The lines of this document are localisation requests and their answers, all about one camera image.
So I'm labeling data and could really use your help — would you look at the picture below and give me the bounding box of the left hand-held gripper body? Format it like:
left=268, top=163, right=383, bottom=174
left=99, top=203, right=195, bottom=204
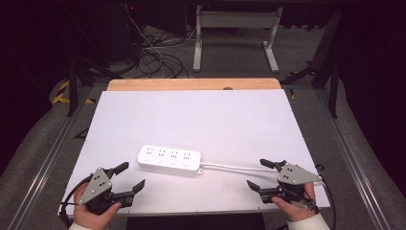
left=79, top=166, right=124, bottom=215

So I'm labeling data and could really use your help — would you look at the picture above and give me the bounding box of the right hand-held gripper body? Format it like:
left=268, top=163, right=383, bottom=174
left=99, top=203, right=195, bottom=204
left=275, top=162, right=324, bottom=203

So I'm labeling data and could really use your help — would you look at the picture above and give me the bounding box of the white power strip cable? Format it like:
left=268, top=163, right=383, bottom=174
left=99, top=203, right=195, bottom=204
left=199, top=161, right=327, bottom=187

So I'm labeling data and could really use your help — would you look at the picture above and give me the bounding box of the white power strip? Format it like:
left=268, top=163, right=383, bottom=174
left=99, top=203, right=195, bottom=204
left=136, top=145, right=203, bottom=175

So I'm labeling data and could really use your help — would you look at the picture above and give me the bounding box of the person's left hand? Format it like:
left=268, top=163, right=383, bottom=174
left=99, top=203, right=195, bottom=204
left=73, top=183, right=123, bottom=230

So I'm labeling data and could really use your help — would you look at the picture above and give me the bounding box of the person's right hand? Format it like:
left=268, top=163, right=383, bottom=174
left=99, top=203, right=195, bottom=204
left=271, top=181, right=318, bottom=222

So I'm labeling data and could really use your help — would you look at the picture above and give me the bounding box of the yellow black hazard tape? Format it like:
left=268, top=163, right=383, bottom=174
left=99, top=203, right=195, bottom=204
left=52, top=79, right=97, bottom=105

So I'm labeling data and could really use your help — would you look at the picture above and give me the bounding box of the black metal stand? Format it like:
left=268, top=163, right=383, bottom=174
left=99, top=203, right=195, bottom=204
left=65, top=52, right=124, bottom=118
left=280, top=9, right=342, bottom=120

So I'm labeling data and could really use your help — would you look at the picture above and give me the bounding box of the wooden board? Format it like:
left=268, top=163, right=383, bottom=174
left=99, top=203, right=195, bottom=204
left=106, top=78, right=282, bottom=92

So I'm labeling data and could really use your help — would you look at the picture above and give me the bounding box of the dark equipment box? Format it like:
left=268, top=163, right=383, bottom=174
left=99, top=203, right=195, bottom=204
left=103, top=2, right=147, bottom=63

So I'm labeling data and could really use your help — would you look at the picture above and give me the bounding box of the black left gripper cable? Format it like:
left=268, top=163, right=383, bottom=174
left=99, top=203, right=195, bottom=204
left=58, top=174, right=94, bottom=228

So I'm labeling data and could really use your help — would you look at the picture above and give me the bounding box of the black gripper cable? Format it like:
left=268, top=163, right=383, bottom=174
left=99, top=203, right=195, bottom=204
left=58, top=174, right=94, bottom=228
left=314, top=163, right=338, bottom=230

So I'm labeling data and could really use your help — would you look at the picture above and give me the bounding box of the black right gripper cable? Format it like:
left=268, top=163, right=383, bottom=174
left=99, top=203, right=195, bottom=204
left=314, top=163, right=338, bottom=230

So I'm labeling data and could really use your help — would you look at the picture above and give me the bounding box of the aluminium floor rail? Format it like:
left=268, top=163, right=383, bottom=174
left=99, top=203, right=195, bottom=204
left=314, top=88, right=393, bottom=230
left=6, top=85, right=94, bottom=230

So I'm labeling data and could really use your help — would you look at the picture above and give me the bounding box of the tangle of black floor cables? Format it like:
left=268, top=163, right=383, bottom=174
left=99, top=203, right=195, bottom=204
left=122, top=3, right=205, bottom=80

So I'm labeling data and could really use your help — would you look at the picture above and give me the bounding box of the white metal table frame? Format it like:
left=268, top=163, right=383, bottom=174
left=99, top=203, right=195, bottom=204
left=192, top=4, right=284, bottom=74

